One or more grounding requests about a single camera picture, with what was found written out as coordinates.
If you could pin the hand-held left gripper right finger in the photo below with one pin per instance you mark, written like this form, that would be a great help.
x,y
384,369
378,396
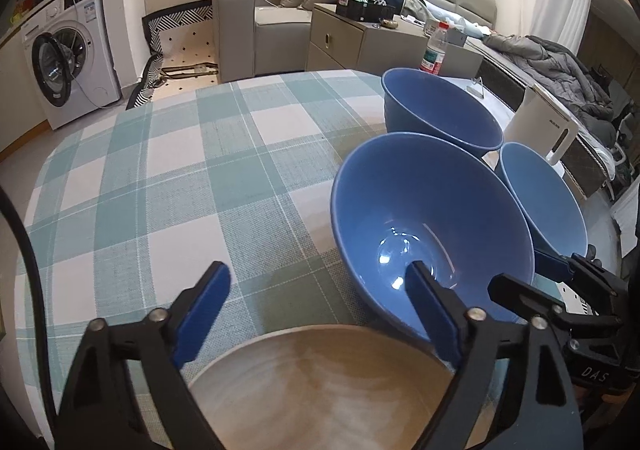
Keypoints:
x,y
432,315

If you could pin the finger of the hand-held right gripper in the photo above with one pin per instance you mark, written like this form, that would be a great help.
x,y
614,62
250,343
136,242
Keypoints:
x,y
515,295
552,265

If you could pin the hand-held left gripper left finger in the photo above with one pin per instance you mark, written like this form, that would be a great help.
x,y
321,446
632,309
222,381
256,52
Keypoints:
x,y
200,315

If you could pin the blue bowl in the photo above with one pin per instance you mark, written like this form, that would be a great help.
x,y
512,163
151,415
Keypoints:
x,y
545,200
440,105
400,200

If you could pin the marble top coffee table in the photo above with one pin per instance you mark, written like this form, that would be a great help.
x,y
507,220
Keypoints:
x,y
590,165

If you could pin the teal checkered tablecloth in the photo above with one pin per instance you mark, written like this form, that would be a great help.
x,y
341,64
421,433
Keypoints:
x,y
175,180

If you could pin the white electric kettle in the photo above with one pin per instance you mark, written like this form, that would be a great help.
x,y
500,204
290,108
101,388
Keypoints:
x,y
535,125

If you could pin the small clear stand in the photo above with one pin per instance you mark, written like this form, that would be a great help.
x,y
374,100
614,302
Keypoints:
x,y
476,89

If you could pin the grey padded jacket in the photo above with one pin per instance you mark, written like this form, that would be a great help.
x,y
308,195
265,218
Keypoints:
x,y
555,65

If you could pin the clear water bottle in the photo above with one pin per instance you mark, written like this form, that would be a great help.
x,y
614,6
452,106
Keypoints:
x,y
432,55

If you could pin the light blue pillow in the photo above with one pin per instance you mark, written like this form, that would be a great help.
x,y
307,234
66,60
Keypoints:
x,y
472,29

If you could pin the grey bedside cabinet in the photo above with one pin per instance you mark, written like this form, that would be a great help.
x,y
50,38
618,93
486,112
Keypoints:
x,y
350,45

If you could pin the white washing machine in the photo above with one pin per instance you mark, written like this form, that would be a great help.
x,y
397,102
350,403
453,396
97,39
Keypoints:
x,y
85,55

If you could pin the grey sofa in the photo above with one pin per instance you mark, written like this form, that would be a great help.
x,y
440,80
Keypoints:
x,y
235,30

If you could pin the small brown pouch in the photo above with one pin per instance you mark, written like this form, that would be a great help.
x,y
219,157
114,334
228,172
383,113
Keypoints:
x,y
389,22

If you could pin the black tissue box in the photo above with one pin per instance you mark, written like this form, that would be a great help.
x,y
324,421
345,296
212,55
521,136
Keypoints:
x,y
360,10

